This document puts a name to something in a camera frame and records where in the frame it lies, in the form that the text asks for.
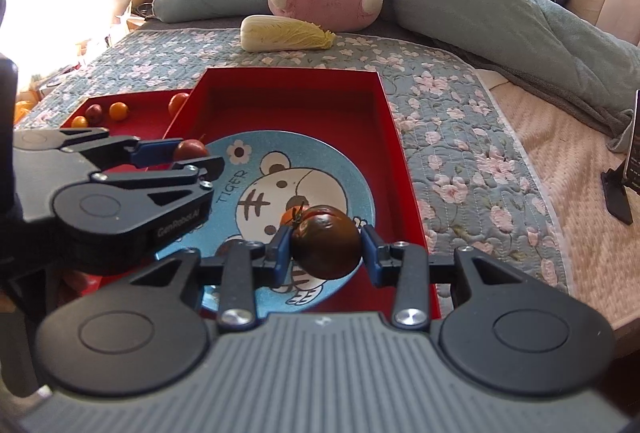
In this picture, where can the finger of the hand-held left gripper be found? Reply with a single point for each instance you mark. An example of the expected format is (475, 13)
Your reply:
(170, 178)
(152, 152)

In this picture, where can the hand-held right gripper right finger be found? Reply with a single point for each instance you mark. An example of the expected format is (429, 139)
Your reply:
(369, 258)

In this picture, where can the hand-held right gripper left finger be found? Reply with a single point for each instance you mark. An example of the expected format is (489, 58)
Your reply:
(281, 257)

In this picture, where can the shallow red box lid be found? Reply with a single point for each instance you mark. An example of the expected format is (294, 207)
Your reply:
(145, 119)

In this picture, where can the dark brown tomato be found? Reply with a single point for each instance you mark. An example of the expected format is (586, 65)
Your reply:
(326, 243)

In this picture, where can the blue tiger print plate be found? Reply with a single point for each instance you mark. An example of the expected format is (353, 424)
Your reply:
(320, 155)

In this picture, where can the large red box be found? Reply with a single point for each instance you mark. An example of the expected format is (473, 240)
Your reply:
(300, 103)

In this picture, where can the small orange tomato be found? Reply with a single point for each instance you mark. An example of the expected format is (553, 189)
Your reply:
(288, 216)

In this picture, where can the yellow-orange cherry tomato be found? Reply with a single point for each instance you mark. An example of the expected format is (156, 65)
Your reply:
(118, 111)

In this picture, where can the orange-red cherry tomato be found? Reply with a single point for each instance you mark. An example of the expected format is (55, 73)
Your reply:
(177, 104)

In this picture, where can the dark red cherry tomato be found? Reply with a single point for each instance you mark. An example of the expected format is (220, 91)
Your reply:
(94, 113)

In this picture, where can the small yellow cherry tomato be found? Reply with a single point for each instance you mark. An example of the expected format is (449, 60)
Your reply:
(79, 122)

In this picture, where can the cardboard box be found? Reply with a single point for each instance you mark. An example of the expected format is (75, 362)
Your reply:
(142, 5)

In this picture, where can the floral quilted bedspread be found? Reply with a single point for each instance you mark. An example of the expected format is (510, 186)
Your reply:
(450, 113)

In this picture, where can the napa cabbage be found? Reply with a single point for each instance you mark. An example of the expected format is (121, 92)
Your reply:
(280, 33)

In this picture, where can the pink fleece blanket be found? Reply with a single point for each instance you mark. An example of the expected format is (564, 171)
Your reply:
(575, 173)

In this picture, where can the black phone stand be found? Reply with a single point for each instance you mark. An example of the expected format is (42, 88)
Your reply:
(620, 193)

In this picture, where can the grey-blue comforter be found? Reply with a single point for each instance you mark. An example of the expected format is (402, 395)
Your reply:
(500, 13)

